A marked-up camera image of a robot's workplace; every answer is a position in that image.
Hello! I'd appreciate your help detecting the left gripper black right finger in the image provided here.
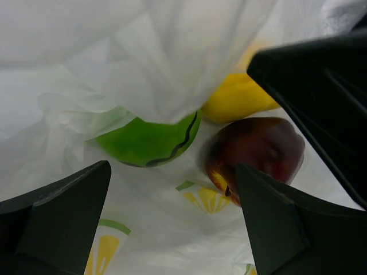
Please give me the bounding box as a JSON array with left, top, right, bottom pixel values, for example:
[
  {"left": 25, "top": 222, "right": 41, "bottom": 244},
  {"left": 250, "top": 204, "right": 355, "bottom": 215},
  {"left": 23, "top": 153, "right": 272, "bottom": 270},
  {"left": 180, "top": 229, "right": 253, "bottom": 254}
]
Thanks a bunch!
[{"left": 236, "top": 164, "right": 366, "bottom": 274}]

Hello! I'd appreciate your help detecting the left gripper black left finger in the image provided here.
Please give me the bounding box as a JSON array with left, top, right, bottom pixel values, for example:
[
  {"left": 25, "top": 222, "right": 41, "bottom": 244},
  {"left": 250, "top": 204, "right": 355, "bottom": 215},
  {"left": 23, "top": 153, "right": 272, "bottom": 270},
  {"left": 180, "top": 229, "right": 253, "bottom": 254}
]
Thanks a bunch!
[{"left": 1, "top": 161, "right": 111, "bottom": 274}]

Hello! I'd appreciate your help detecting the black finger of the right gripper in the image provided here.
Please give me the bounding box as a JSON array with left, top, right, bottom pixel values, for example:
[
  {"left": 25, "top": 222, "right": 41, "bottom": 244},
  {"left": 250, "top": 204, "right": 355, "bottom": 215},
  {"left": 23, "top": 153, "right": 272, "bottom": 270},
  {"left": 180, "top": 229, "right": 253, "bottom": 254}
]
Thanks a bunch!
[{"left": 247, "top": 28, "right": 366, "bottom": 207}]

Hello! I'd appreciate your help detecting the dark red fake fruit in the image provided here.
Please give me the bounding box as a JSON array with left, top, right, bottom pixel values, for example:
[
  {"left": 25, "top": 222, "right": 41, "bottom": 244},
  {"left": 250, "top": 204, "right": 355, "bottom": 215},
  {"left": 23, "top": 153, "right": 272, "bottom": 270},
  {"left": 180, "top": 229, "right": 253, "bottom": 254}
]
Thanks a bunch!
[{"left": 204, "top": 117, "right": 306, "bottom": 206}]

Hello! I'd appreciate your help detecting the yellow fake lemon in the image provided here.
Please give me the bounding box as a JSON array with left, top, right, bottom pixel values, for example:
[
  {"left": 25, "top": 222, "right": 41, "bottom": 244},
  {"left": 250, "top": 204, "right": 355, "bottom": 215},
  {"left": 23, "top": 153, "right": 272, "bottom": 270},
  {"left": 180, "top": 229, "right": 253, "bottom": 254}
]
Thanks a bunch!
[{"left": 202, "top": 73, "right": 280, "bottom": 123}]

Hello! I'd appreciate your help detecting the green fake lime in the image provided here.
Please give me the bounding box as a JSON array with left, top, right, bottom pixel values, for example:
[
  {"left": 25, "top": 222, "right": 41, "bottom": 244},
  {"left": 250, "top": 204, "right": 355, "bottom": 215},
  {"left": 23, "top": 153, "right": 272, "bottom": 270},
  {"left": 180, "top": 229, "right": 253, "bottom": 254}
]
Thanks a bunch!
[{"left": 96, "top": 111, "right": 202, "bottom": 167}]

